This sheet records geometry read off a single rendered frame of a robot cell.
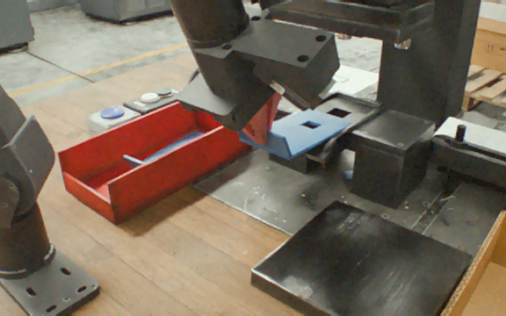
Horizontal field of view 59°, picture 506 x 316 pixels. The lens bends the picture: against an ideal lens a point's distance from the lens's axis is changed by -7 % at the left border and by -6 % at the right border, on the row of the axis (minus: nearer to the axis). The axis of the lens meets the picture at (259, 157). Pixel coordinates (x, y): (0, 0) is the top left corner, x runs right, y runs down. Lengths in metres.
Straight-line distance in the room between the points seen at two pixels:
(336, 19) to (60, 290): 0.41
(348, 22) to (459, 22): 0.27
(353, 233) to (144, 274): 0.23
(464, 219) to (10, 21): 4.78
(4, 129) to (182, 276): 0.22
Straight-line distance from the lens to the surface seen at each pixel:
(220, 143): 0.66
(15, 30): 5.11
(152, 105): 0.82
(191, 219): 0.57
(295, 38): 0.37
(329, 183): 0.64
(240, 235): 0.54
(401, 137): 0.59
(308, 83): 0.35
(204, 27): 0.38
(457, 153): 0.61
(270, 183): 0.64
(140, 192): 0.58
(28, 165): 0.45
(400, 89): 0.84
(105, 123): 0.77
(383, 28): 0.53
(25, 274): 0.52
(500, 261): 0.55
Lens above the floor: 1.24
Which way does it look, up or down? 29 degrees down
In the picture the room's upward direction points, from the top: straight up
